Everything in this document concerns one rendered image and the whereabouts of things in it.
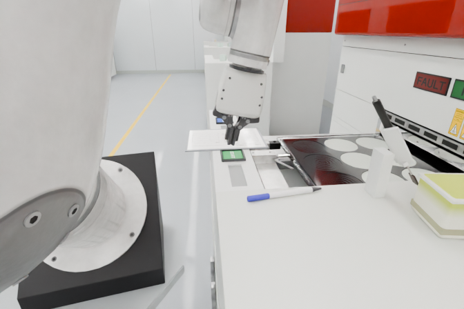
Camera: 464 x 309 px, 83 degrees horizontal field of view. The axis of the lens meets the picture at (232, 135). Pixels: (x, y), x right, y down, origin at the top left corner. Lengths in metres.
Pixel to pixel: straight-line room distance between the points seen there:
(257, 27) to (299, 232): 0.36
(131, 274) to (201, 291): 1.06
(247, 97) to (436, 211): 0.36
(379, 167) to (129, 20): 8.51
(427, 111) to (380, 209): 0.50
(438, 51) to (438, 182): 0.52
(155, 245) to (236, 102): 0.31
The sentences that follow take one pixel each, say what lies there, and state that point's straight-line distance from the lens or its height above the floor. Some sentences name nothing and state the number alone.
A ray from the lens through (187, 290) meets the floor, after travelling 1.58.
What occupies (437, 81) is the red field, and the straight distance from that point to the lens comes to 0.92.
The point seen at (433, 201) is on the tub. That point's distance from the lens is 0.48.
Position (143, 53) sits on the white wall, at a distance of 8.73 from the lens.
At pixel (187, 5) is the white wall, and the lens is 8.55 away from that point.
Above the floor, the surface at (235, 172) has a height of 0.96.
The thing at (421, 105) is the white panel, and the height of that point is 1.03.
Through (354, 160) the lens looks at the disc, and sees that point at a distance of 0.81.
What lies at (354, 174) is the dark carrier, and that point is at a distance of 0.74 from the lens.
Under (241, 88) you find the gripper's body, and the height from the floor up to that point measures 1.13.
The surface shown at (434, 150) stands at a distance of 0.92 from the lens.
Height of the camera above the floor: 1.24
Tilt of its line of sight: 22 degrees down
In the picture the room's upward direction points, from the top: straight up
